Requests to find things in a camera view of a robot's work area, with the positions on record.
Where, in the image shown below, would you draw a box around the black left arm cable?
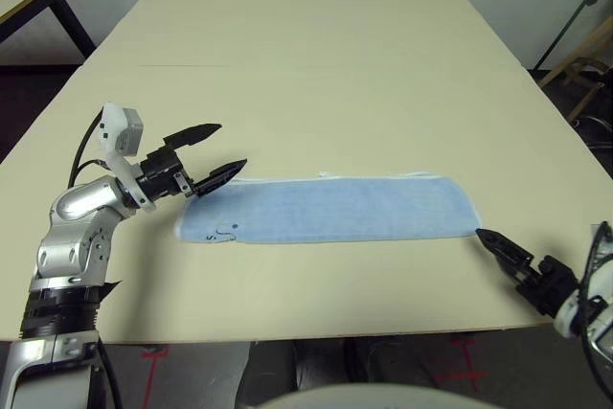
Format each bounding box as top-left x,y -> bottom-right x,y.
69,109 -> 124,409

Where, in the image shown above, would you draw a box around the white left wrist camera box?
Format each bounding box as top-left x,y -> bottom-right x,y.
93,102 -> 157,213

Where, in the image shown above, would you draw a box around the robot left black foot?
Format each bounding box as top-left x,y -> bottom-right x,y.
291,339 -> 347,391

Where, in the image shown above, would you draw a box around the black office chair chrome base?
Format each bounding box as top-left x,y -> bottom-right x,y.
572,114 -> 613,151

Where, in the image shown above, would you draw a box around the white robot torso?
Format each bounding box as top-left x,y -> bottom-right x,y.
258,382 -> 461,409

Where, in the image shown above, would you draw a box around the side table black legs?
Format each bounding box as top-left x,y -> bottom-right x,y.
0,0 -> 97,68

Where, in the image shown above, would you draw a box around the robot right black foot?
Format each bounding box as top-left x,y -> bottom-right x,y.
352,336 -> 438,389

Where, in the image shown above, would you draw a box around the blue terry towel white trim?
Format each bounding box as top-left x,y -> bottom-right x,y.
175,170 -> 482,245

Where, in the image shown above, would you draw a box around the green cushion wooden stool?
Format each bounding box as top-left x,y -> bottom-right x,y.
538,13 -> 613,125

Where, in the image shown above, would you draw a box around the robot black foot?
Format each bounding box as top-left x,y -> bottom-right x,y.
352,336 -> 438,389
291,339 -> 347,391

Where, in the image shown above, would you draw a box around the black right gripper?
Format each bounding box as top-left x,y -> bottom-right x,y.
474,227 -> 583,319

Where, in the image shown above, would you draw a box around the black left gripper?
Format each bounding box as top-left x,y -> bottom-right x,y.
135,123 -> 249,201

